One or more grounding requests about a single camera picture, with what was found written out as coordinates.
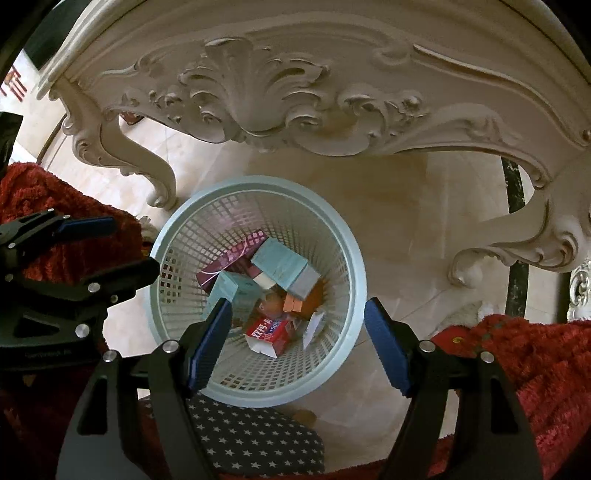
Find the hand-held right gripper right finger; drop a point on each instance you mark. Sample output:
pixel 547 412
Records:
pixel 388 350

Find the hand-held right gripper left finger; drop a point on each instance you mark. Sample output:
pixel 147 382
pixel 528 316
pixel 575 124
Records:
pixel 210 346

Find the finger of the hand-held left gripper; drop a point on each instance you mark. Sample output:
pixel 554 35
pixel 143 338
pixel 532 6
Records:
pixel 87 226
pixel 115 279

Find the red box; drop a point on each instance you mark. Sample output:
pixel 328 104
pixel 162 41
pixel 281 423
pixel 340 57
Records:
pixel 268 333

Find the small light blue box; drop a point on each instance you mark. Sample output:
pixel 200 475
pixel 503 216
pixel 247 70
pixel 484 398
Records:
pixel 228 287

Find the white card box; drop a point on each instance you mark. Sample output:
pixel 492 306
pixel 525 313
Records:
pixel 314 328

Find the light blue mesh waste basket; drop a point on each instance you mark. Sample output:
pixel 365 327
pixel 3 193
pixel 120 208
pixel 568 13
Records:
pixel 332 295

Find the maroon packet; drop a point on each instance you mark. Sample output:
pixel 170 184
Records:
pixel 231 261

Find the orange box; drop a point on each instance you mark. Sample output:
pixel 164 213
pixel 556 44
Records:
pixel 292 304
pixel 315 297

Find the large light blue box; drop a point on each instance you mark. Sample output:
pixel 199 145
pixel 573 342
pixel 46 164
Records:
pixel 281 263

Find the white carved table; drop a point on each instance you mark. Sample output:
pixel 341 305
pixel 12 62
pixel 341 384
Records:
pixel 323 83

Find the red wall decoration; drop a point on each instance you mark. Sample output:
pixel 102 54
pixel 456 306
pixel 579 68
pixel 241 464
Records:
pixel 11 83

